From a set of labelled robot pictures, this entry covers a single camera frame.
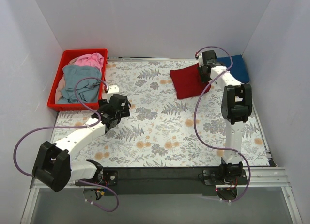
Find red t shirt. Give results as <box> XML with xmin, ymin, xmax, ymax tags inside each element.
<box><xmin>170</xmin><ymin>64</ymin><xmax>208</xmax><ymax>99</ymax></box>

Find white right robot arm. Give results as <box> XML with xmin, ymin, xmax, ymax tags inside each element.
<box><xmin>195</xmin><ymin>50</ymin><xmax>252</xmax><ymax>185</ymax></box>

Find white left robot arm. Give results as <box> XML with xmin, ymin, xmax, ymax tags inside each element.
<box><xmin>32</xmin><ymin>94</ymin><xmax>131</xmax><ymax>192</ymax></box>

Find folded blue t shirt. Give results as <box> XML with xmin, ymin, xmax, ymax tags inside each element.
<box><xmin>217</xmin><ymin>55</ymin><xmax>250</xmax><ymax>83</ymax></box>

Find grey blue t shirt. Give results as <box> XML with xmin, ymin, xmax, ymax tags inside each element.
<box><xmin>55</xmin><ymin>64</ymin><xmax>102</xmax><ymax>104</ymax></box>

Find red plastic bin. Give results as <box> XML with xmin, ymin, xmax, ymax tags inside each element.
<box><xmin>47</xmin><ymin>48</ymin><xmax>108</xmax><ymax>111</ymax></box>

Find floral patterned table mat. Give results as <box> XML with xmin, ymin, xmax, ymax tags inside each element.
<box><xmin>46</xmin><ymin>58</ymin><xmax>273</xmax><ymax>168</ymax></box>

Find pink t shirt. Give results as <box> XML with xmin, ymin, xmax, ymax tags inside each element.
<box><xmin>74</xmin><ymin>53</ymin><xmax>104</xmax><ymax>70</ymax></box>

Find beige t shirt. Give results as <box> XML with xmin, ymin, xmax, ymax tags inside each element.
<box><xmin>55</xmin><ymin>57</ymin><xmax>81</xmax><ymax>104</ymax></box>

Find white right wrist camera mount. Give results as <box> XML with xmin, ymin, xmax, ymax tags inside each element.
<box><xmin>195</xmin><ymin>52</ymin><xmax>204</xmax><ymax>67</ymax></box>

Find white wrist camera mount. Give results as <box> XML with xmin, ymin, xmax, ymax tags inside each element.
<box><xmin>105</xmin><ymin>85</ymin><xmax>120</xmax><ymax>94</ymax></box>
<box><xmin>195</xmin><ymin>52</ymin><xmax>204</xmax><ymax>67</ymax></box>

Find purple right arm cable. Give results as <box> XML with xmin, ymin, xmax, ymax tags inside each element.
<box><xmin>193</xmin><ymin>46</ymin><xmax>250</xmax><ymax>204</ymax></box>

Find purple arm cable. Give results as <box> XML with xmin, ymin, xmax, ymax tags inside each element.
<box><xmin>193</xmin><ymin>46</ymin><xmax>250</xmax><ymax>204</ymax></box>
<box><xmin>13</xmin><ymin>77</ymin><xmax>120</xmax><ymax>213</ymax></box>

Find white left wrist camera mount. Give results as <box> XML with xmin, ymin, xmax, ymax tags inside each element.
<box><xmin>105</xmin><ymin>85</ymin><xmax>120</xmax><ymax>94</ymax></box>

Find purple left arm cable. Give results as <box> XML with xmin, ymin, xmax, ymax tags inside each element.
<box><xmin>13</xmin><ymin>77</ymin><xmax>120</xmax><ymax>213</ymax></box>

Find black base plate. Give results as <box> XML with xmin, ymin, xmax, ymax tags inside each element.
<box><xmin>75</xmin><ymin>167</ymin><xmax>249</xmax><ymax>197</ymax></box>

